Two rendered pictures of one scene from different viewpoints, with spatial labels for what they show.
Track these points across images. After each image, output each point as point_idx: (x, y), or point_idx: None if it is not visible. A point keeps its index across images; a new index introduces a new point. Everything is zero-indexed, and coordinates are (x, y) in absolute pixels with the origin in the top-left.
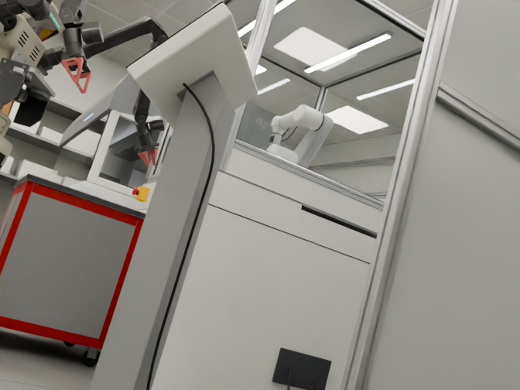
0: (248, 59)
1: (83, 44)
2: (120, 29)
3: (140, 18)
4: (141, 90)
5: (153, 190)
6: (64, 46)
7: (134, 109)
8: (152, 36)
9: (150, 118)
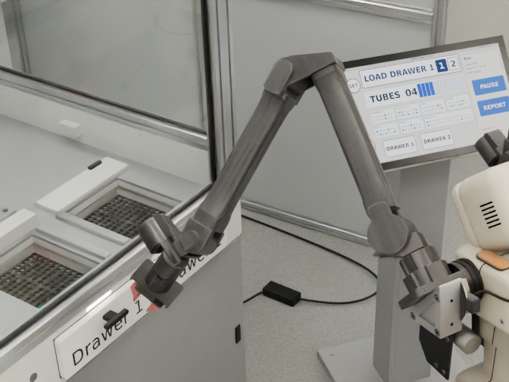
0: (225, 14)
1: (393, 195)
2: (360, 117)
3: (341, 73)
4: (242, 192)
5: (29, 372)
6: (408, 227)
7: (208, 240)
8: (285, 85)
9: (175, 231)
